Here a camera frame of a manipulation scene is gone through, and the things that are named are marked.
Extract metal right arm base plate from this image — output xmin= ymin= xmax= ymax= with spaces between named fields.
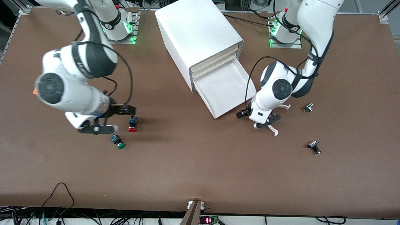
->
xmin=103 ymin=12 xmax=138 ymax=45

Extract green push button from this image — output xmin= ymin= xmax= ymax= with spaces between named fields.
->
xmin=109 ymin=134 xmax=126 ymax=150

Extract black silver push button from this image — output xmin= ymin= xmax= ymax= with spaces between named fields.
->
xmin=307 ymin=141 xmax=322 ymax=156

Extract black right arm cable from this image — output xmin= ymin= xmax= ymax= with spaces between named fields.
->
xmin=75 ymin=41 xmax=133 ymax=107

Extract red mushroom push button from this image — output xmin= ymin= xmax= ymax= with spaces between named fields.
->
xmin=127 ymin=116 xmax=138 ymax=133

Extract white C-shaped ring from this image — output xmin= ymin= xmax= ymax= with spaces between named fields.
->
xmin=269 ymin=104 xmax=292 ymax=137

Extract brown camera post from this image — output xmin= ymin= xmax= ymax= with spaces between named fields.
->
xmin=179 ymin=200 xmax=202 ymax=225

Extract aluminium frame rail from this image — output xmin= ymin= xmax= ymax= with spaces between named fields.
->
xmin=377 ymin=0 xmax=400 ymax=25
xmin=0 ymin=6 xmax=32 ymax=64

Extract thin black looped cable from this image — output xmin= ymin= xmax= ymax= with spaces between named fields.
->
xmin=42 ymin=182 xmax=75 ymax=216

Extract red LED display module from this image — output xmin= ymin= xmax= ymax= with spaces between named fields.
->
xmin=199 ymin=215 xmax=220 ymax=225

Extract black table cable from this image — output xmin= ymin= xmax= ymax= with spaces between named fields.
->
xmin=222 ymin=14 xmax=275 ymax=28

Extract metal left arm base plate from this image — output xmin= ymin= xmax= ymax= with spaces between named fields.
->
xmin=269 ymin=17 xmax=303 ymax=49

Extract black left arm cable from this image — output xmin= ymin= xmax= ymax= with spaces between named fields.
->
xmin=245 ymin=0 xmax=319 ymax=110

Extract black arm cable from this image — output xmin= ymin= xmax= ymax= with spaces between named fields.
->
xmin=75 ymin=41 xmax=133 ymax=107
xmin=245 ymin=0 xmax=319 ymax=110

